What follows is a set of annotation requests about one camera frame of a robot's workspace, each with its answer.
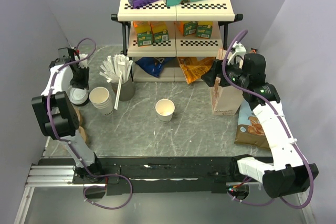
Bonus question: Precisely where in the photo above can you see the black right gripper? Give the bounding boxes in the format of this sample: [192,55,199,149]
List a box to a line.
[201,58,249,89]

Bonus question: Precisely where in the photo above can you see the paper takeout bag orange handles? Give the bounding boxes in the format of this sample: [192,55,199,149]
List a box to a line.
[209,48,259,116]

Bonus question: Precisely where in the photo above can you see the white paper coffee cup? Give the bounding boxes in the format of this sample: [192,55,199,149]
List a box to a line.
[155,99,175,123]

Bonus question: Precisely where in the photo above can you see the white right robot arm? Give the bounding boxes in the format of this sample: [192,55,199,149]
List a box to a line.
[202,50,319,198]

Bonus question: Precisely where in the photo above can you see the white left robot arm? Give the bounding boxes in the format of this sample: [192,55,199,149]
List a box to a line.
[31,48,104,183]

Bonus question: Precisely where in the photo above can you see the stack of white lids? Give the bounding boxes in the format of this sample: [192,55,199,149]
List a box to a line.
[69,88,89,106]

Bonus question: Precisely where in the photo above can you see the stack of white paper cups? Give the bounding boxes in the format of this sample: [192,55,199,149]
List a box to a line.
[89,87,113,116]

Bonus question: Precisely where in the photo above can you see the bundle of wrapped white straws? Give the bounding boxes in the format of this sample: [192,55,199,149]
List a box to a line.
[99,54,133,110]

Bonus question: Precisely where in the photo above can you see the orange snack bag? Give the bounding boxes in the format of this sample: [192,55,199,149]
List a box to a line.
[177,57,215,84]

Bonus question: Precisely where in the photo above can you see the grey straw holder cup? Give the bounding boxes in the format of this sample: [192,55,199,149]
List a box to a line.
[119,77,135,101]

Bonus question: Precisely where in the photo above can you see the brown cardboard cup carrier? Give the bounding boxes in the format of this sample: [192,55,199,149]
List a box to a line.
[75,108,88,144]

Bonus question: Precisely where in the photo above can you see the green orange box far right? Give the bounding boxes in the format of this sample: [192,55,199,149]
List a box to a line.
[196,21,213,39]

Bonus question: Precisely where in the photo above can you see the green orange box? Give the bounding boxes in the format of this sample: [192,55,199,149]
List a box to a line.
[196,21,213,39]
[150,21,169,43]
[133,21,153,47]
[175,21,197,36]

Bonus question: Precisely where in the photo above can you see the brown chips bag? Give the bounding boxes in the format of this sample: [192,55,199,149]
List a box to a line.
[234,100,270,151]

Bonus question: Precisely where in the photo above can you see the blue snack bag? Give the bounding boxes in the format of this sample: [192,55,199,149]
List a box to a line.
[135,57,174,78]

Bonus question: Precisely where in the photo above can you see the cream two-tier shelf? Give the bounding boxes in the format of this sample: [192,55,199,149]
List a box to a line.
[111,0,244,82]

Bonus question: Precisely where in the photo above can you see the green orange box far left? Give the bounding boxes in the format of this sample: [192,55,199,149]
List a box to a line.
[133,21,153,47]

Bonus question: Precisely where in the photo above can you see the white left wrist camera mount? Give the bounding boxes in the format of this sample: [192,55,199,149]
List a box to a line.
[75,54,88,69]

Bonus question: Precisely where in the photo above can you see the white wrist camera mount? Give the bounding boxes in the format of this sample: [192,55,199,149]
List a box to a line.
[75,54,88,69]
[227,41,246,68]

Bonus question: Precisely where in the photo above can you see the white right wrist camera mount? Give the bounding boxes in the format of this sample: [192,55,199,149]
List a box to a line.
[227,41,246,68]

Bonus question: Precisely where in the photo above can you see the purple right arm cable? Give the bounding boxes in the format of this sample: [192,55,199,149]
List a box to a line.
[222,29,316,209]

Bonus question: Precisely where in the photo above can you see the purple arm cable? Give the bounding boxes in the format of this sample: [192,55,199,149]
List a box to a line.
[46,37,133,210]
[222,29,316,209]

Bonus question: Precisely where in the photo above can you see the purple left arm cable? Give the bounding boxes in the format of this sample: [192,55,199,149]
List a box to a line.
[46,37,133,210]

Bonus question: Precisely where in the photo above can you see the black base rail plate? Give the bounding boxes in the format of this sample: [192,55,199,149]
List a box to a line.
[26,157,245,196]

